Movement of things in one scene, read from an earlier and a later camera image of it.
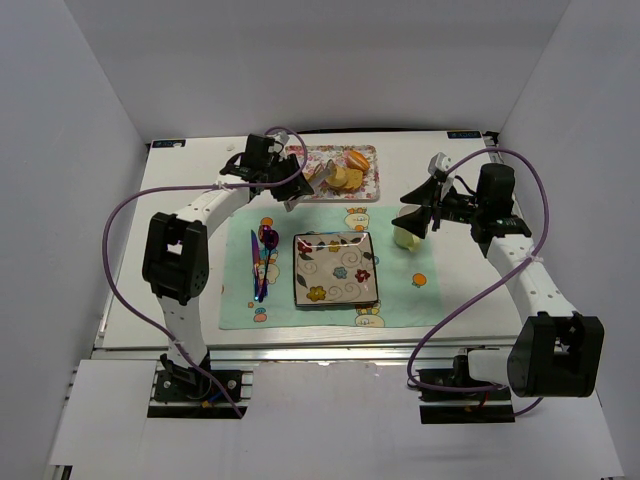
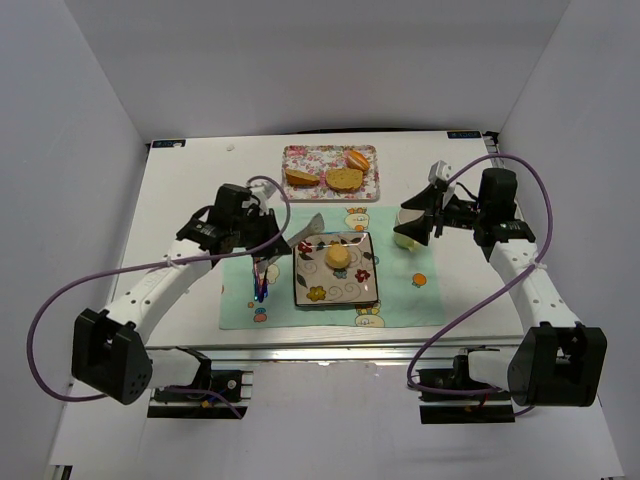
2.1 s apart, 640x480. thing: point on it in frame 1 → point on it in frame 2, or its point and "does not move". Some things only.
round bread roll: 339,179 → 337,256
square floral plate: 334,268 does not move
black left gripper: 288,176 → 267,238
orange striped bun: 357,160 does not move
